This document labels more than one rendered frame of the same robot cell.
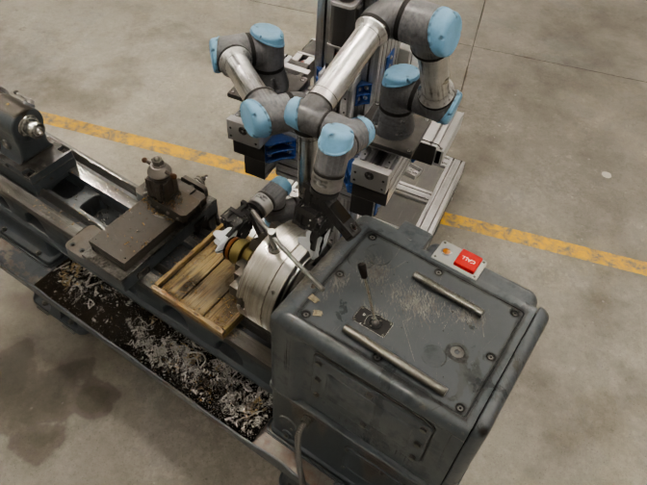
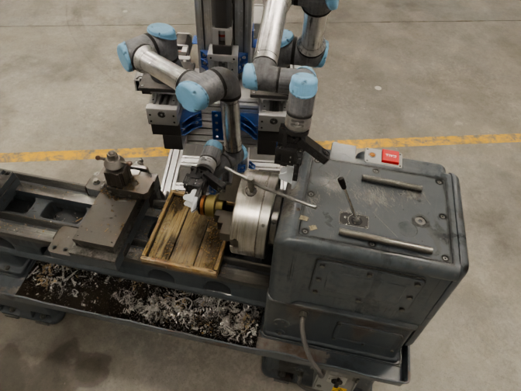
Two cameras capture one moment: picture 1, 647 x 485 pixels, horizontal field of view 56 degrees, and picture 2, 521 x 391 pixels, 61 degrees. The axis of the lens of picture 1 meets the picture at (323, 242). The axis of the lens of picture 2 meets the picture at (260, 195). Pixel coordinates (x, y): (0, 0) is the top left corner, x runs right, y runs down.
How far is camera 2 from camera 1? 0.52 m
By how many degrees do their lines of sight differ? 14
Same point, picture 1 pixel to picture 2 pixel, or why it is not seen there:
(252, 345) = (240, 275)
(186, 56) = (43, 80)
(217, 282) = (189, 237)
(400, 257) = (344, 168)
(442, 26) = not seen: outside the picture
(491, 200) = (315, 125)
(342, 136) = (312, 80)
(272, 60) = (171, 51)
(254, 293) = (246, 231)
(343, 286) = (319, 202)
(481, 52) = not seen: hidden behind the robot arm
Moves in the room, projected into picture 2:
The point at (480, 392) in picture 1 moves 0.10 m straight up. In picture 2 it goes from (451, 242) to (464, 223)
